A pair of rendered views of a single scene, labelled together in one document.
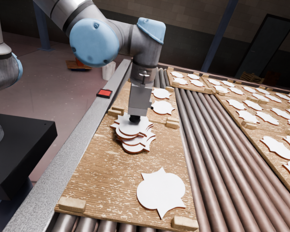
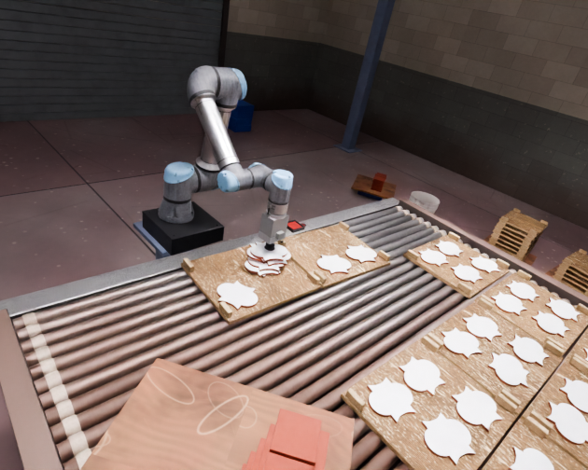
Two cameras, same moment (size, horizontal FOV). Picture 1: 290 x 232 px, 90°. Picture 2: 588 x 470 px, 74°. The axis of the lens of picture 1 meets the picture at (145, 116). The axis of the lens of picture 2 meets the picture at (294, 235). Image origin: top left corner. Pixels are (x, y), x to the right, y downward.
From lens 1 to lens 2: 1.16 m
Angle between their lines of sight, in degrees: 40
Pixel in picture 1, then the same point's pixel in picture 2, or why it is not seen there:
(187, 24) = not seen: outside the picture
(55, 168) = (199, 252)
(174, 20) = not seen: outside the picture
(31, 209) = (174, 259)
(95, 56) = (223, 186)
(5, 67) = (213, 178)
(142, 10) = not seen: outside the picture
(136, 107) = (263, 232)
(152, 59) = (275, 198)
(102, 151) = (231, 258)
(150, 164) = (251, 283)
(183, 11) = not seen: outside the picture
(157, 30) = (277, 180)
